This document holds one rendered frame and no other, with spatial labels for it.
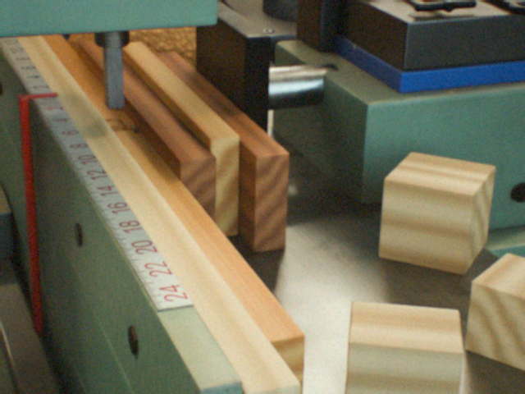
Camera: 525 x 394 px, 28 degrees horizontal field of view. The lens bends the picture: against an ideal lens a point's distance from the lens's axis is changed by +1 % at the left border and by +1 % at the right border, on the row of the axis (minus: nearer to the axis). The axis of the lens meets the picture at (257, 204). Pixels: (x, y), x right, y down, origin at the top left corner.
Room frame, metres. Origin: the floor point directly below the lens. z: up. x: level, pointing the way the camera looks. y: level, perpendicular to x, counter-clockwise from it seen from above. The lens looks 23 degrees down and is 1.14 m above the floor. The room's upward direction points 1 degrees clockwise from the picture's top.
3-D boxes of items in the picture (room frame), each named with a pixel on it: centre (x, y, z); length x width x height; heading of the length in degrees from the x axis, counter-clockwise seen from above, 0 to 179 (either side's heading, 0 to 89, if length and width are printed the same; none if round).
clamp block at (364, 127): (0.64, -0.10, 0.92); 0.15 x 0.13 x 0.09; 21
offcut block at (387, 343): (0.36, -0.06, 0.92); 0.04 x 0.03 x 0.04; 83
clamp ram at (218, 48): (0.61, -0.01, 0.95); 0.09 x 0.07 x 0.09; 21
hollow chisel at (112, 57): (0.57, 0.08, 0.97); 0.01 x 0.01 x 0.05; 21
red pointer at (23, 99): (0.55, 0.12, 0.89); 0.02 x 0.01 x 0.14; 111
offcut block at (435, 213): (0.50, -0.09, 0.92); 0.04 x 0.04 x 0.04; 65
